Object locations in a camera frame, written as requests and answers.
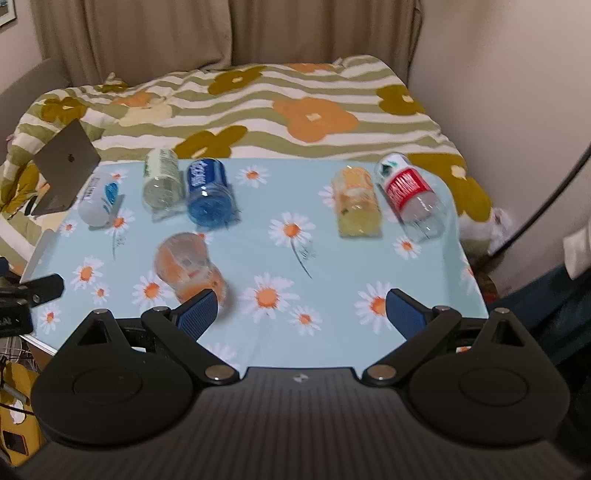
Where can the daisy print blue tablecloth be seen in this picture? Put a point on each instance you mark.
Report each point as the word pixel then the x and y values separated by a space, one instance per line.
pixel 323 277

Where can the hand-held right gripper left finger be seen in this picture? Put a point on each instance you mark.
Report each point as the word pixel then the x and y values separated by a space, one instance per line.
pixel 197 316

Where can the striped floral blanket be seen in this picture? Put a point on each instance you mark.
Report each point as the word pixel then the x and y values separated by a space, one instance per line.
pixel 304 92

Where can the white plush toy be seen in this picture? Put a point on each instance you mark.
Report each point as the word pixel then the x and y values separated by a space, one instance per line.
pixel 485 228

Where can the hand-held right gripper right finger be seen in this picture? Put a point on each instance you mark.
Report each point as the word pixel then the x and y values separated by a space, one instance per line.
pixel 405 316

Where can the yellow bag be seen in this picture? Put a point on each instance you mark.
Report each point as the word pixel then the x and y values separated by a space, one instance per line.
pixel 16 415

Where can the pale green plastic bottle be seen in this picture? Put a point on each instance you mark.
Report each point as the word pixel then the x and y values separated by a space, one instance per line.
pixel 161 182

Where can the grey sofa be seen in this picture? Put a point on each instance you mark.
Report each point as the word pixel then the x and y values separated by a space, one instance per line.
pixel 27 92

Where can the yellow plastic bottle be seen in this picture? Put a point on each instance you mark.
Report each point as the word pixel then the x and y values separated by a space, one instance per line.
pixel 358 203

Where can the beige curtain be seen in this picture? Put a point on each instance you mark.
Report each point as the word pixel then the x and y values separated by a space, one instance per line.
pixel 184 32

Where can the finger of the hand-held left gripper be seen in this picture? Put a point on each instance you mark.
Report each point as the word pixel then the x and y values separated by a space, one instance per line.
pixel 44 288

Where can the blue plastic bottle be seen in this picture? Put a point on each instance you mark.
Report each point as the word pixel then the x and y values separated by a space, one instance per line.
pixel 210 194

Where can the white label plastic bottle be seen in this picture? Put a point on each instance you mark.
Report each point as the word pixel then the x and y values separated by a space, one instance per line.
pixel 98 199

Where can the orange plastic bottle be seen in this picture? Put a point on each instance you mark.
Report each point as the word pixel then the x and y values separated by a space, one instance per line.
pixel 189 267

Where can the picture frame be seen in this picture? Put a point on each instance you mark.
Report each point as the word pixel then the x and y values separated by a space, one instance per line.
pixel 5 13

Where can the white cloth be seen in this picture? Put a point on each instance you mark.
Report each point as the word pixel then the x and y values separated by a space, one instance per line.
pixel 578 254

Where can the dark blue cloth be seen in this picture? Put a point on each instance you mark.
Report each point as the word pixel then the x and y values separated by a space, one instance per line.
pixel 554 314

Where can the red label water bottle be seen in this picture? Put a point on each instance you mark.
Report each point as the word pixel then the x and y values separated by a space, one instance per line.
pixel 411 198

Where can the grey laptop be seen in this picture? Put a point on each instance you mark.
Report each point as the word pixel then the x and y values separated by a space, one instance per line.
pixel 64 161

